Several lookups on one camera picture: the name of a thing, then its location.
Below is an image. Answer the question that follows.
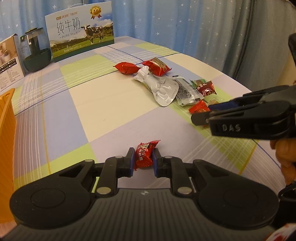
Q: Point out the brown wrapped candy cube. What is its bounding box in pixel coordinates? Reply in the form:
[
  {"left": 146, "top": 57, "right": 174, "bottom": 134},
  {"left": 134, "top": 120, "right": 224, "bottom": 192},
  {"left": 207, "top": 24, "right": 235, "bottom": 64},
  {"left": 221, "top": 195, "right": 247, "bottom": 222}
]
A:
[{"left": 208, "top": 98, "right": 219, "bottom": 105}]

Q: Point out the dark red green candy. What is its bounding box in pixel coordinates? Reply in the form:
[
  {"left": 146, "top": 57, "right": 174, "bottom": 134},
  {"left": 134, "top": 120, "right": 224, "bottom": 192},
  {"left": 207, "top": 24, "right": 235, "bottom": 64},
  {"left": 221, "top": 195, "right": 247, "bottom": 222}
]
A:
[{"left": 191, "top": 79, "right": 217, "bottom": 96}]

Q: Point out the person's right hand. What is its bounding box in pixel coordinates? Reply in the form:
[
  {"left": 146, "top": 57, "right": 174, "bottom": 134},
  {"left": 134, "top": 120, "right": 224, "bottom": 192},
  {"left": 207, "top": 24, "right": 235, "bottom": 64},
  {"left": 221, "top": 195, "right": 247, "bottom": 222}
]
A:
[{"left": 270, "top": 138, "right": 296, "bottom": 185}]

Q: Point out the clear sesame snack packet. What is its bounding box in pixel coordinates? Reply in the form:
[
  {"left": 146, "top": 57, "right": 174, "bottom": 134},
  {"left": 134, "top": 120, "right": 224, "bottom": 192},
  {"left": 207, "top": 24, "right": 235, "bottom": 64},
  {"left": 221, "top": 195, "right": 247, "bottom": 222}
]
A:
[{"left": 171, "top": 77, "right": 204, "bottom": 106}]

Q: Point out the red brown snack bar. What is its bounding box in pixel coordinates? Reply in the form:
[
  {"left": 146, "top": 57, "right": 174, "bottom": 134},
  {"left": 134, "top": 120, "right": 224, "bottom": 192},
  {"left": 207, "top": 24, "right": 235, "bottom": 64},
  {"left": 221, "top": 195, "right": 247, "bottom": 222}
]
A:
[{"left": 142, "top": 57, "right": 171, "bottom": 77}]

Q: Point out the silver foil pouch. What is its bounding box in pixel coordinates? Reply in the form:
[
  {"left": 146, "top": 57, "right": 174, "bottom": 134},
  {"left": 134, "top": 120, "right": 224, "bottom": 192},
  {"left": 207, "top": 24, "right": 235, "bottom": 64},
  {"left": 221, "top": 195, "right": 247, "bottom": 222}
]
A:
[{"left": 134, "top": 66, "right": 179, "bottom": 107}]

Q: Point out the orange plastic basket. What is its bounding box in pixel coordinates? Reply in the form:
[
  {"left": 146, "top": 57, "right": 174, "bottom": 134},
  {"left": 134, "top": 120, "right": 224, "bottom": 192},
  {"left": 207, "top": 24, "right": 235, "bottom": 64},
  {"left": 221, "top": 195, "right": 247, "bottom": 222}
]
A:
[{"left": 0, "top": 88, "right": 16, "bottom": 224}]

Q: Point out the plaid tablecloth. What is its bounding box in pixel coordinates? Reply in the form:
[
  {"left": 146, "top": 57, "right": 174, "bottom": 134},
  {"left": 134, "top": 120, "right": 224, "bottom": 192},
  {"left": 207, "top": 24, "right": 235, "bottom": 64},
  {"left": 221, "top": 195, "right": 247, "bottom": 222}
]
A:
[{"left": 13, "top": 37, "right": 285, "bottom": 192}]

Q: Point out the milk carton gift box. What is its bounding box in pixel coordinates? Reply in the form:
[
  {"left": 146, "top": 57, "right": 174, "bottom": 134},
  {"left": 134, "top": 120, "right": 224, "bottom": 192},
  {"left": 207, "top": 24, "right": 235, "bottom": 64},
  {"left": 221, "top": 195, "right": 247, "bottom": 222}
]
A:
[{"left": 45, "top": 1, "right": 114, "bottom": 62}]

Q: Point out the blue star curtain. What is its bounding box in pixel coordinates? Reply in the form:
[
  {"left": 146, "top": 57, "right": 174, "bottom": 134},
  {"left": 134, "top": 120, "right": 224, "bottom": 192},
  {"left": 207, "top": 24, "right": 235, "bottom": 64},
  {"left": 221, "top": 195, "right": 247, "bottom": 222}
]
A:
[{"left": 0, "top": 0, "right": 296, "bottom": 92}]

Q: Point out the red candy front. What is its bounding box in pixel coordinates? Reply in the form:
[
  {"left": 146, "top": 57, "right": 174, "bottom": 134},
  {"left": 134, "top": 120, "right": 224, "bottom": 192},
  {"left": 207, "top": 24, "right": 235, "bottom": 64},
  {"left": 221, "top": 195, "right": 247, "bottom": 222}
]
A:
[{"left": 134, "top": 140, "right": 160, "bottom": 170}]

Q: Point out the red candy shiny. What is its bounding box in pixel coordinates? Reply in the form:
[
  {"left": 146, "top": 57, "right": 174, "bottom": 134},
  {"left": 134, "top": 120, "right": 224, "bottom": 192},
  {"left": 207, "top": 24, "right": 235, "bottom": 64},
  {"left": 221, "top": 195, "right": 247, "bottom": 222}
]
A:
[{"left": 189, "top": 100, "right": 210, "bottom": 114}]

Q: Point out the dark green glass jar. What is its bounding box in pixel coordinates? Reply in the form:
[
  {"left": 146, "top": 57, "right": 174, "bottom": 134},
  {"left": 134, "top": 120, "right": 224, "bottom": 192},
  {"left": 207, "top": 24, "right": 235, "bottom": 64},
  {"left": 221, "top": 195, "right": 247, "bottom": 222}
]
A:
[{"left": 20, "top": 28, "right": 51, "bottom": 72}]

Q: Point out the white product box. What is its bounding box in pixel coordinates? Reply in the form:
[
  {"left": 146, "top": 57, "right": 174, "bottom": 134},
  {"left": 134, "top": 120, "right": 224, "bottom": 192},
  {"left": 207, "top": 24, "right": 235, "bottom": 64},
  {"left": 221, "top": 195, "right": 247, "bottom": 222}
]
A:
[{"left": 0, "top": 34, "right": 25, "bottom": 91}]

